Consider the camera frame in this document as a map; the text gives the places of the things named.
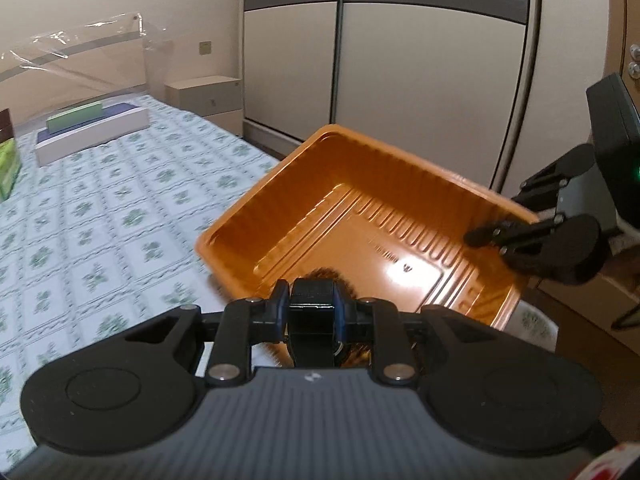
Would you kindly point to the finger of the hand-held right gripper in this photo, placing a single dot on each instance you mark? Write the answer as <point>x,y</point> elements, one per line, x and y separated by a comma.
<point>487,236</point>
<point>530,255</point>

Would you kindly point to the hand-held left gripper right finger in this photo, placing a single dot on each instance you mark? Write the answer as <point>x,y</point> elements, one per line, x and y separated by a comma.
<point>342,312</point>

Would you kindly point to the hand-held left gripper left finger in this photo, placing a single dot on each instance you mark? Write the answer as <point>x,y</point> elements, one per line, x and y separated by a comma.
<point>280,310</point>

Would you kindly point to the orange plastic tray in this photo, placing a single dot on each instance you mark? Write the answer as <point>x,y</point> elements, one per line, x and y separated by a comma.
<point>350,185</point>

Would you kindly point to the wooden door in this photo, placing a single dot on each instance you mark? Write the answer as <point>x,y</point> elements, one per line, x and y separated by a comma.
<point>620,10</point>

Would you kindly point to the cream and grey sliding wardrobe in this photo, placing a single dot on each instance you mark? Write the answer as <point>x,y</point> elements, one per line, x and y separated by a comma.
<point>425,60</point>

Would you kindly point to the bed with green patterned sheet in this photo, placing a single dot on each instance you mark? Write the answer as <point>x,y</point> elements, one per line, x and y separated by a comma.
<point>100,220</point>

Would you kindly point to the cream nightstand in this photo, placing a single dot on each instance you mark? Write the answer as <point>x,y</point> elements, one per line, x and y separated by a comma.
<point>210,97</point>

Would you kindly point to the red and white cloth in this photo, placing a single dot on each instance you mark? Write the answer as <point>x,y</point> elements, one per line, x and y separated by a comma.
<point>615,465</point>

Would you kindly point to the white flat box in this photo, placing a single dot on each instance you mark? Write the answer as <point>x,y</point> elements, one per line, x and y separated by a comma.
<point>95,137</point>

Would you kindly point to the green box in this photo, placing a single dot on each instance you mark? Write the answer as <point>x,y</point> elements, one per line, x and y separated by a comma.
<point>75,116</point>

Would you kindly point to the green tissue pack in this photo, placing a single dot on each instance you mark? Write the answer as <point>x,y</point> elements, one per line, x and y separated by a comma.
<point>7,170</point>

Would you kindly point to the plastic wrapped headboard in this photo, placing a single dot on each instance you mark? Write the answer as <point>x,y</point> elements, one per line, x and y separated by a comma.
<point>75,65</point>

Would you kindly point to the dark red box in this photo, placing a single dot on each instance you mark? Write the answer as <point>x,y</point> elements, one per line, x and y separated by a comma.
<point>5,125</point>

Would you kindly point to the wall socket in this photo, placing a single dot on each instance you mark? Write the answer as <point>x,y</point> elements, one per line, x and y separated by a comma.
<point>205,47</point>

